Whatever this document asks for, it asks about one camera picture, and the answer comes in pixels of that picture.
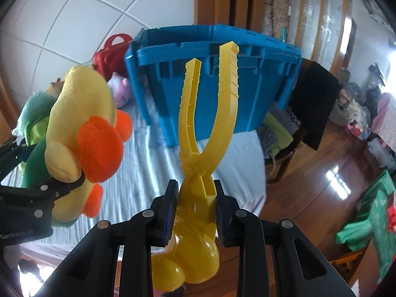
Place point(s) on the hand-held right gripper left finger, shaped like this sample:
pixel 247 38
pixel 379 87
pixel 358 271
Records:
pixel 169 219

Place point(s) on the green cloth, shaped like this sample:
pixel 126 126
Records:
pixel 380 216

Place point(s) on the black chair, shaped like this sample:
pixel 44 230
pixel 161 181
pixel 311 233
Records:
pixel 312 105

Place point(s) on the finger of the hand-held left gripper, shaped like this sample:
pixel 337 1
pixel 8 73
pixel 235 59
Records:
pixel 46 191
pixel 12 157

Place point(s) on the branch wall decoration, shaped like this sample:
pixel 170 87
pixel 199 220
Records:
pixel 366 0

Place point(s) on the patterned rolled carpet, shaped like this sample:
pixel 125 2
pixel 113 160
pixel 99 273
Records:
pixel 281 6

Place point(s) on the yellow green book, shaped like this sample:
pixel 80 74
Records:
pixel 278 133

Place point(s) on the wooden slat partition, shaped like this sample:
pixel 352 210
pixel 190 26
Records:
pixel 346 43

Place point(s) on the blue plastic storage crate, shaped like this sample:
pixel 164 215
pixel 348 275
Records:
pixel 256 99

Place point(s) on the yellow plastic snowball clamp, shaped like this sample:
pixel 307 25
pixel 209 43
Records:
pixel 193 238

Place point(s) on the pink and white round plush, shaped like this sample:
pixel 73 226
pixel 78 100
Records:
pixel 120 92

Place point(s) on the yellow duck plush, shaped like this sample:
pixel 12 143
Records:
pixel 80 105

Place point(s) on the red toy suitcase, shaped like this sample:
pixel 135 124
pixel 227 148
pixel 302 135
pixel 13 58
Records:
pixel 106 62

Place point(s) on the pile of bags and clothes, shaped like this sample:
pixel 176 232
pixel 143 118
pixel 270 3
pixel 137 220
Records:
pixel 355 105

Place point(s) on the teal plush with tan head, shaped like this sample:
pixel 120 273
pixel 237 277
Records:
pixel 34 102

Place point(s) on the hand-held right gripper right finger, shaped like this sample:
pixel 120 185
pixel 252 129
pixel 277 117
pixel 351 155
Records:
pixel 221 219

